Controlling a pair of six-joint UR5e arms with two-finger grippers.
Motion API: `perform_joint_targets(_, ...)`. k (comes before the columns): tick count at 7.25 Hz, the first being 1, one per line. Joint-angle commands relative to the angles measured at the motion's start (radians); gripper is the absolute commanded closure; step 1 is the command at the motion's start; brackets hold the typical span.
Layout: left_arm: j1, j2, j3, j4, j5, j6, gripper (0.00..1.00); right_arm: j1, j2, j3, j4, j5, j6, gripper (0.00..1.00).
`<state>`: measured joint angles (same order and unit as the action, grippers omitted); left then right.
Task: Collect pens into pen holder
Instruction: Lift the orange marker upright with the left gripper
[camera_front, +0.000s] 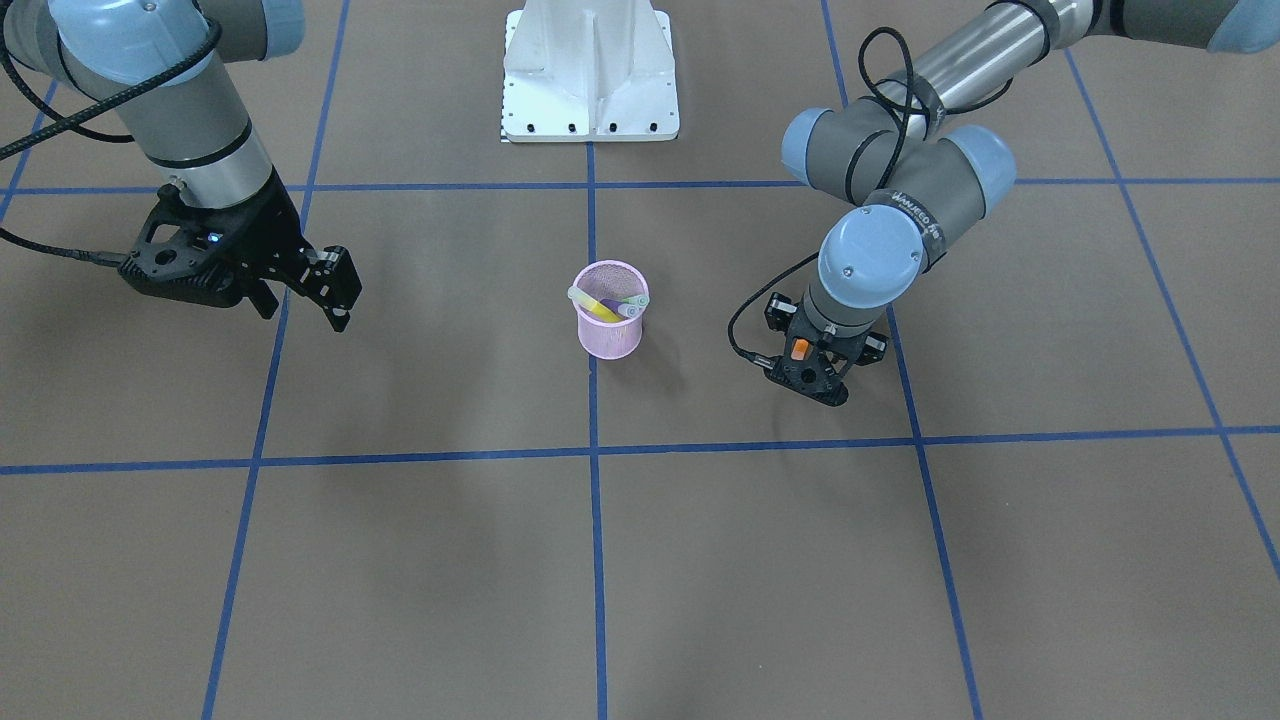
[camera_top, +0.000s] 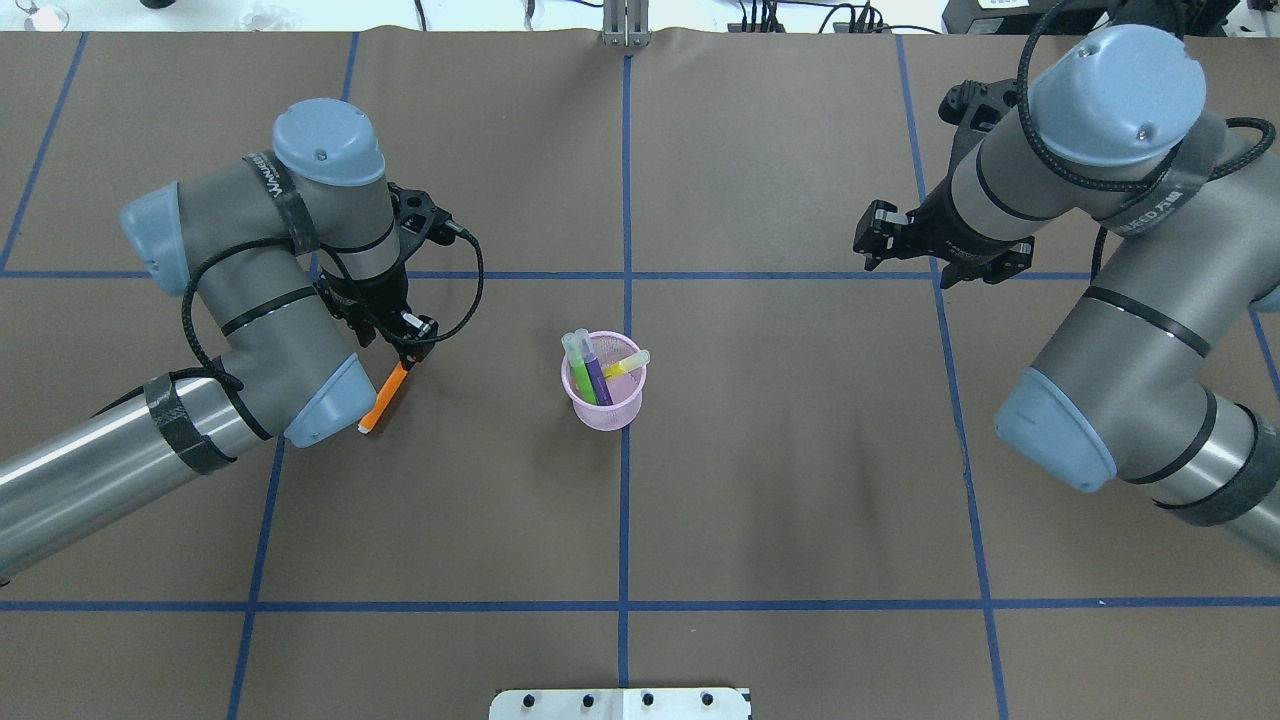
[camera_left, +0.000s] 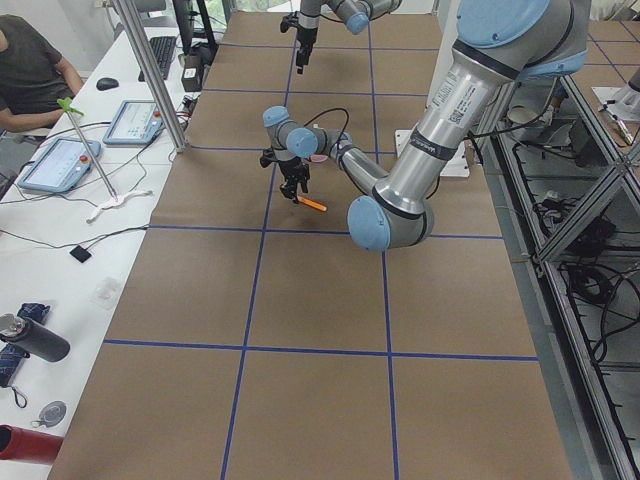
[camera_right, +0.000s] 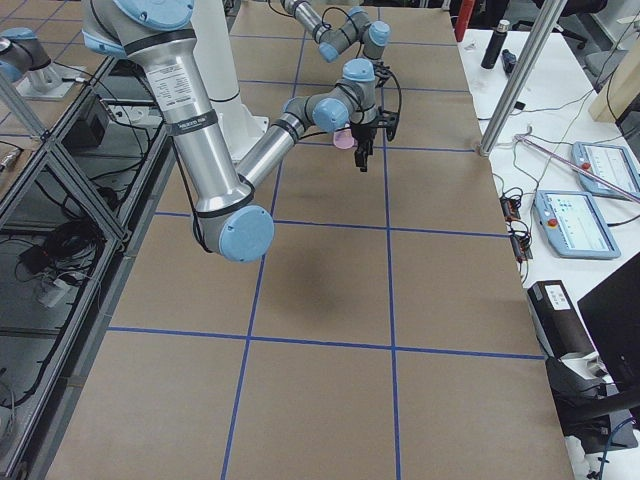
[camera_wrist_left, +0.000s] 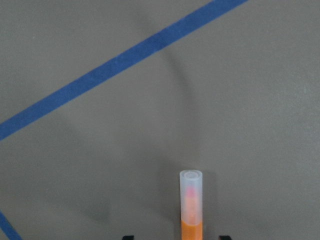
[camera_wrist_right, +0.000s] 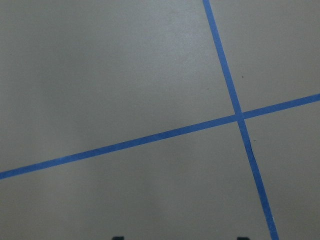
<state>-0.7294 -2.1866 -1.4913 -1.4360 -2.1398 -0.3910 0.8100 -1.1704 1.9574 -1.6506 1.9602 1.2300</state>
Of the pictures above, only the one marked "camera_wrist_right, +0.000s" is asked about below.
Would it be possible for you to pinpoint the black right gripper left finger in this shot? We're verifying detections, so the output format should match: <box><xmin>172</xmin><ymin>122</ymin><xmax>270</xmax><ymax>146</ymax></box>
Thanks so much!
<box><xmin>112</xmin><ymin>236</ymin><xmax>124</xmax><ymax>240</ymax></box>

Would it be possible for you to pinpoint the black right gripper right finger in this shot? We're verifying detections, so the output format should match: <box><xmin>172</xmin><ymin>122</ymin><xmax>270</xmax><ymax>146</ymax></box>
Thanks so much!
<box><xmin>236</xmin><ymin>236</ymin><xmax>248</xmax><ymax>240</ymax></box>

